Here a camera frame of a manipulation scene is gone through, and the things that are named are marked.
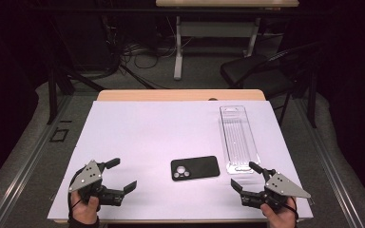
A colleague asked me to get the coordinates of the black folding chair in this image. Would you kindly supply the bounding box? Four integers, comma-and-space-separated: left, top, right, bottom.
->
220, 42, 324, 127

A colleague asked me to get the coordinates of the left hand-held gripper cable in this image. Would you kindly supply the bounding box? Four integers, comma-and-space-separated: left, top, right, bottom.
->
67, 170, 81, 222

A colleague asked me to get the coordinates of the person's right hand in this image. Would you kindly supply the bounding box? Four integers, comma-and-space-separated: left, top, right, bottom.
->
260, 197, 299, 228

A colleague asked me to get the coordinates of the hand-held gripper cable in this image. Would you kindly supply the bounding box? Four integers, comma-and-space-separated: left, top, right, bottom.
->
284, 195, 299, 221
67, 170, 81, 222

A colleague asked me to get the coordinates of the right hand-held gripper cable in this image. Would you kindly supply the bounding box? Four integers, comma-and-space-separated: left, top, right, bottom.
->
284, 195, 299, 221

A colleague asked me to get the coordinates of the white-legged wooden desk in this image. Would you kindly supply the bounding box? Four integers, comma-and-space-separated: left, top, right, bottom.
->
155, 0, 300, 81

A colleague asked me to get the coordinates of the metal floor rail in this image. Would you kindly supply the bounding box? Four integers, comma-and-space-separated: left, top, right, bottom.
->
293, 96, 365, 228
0, 94, 75, 228

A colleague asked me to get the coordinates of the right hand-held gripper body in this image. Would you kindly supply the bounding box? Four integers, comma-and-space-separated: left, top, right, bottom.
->
240, 169, 312, 212

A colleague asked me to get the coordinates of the tangle of floor cables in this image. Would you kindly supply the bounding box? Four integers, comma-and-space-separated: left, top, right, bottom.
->
118, 17, 193, 89

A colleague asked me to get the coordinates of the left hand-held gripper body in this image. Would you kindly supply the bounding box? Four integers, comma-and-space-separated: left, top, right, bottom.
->
68, 160, 125, 207

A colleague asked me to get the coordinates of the black metal stand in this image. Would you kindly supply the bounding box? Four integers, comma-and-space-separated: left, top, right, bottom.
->
46, 18, 107, 125

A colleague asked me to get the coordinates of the person's left hand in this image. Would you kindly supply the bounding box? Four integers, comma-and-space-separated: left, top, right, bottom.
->
70, 191, 102, 225

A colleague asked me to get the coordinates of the clear plastic packaging tray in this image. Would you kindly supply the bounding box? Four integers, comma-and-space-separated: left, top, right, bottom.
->
219, 104, 261, 176

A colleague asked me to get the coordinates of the black phone case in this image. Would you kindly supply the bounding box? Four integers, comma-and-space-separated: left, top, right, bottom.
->
170, 155, 221, 181

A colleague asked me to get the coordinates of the white table mat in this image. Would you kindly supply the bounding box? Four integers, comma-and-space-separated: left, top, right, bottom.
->
47, 100, 314, 221

